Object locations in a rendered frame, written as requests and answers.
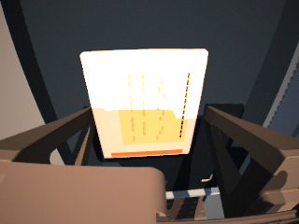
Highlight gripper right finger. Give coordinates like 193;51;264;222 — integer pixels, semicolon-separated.
204;106;299;217

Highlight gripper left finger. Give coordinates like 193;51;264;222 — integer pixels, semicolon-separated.
0;106;96;166

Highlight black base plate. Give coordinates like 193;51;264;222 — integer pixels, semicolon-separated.
166;195;207;221

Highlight beige benchtop instrument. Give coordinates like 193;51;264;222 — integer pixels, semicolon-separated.
0;0;299;219

